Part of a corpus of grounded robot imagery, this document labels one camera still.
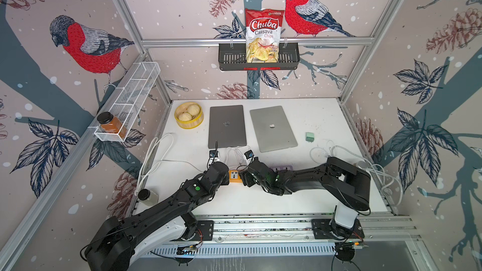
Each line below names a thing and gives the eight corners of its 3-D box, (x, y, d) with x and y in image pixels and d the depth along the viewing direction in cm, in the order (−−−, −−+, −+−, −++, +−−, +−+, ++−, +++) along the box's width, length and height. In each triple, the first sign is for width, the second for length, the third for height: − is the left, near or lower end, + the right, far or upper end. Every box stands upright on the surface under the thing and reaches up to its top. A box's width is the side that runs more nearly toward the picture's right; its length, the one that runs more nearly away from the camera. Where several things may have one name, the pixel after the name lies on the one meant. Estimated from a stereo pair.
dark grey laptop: (208, 148, 101) (207, 146, 99) (210, 108, 120) (210, 106, 118) (246, 145, 102) (246, 143, 100) (242, 106, 121) (242, 104, 119)
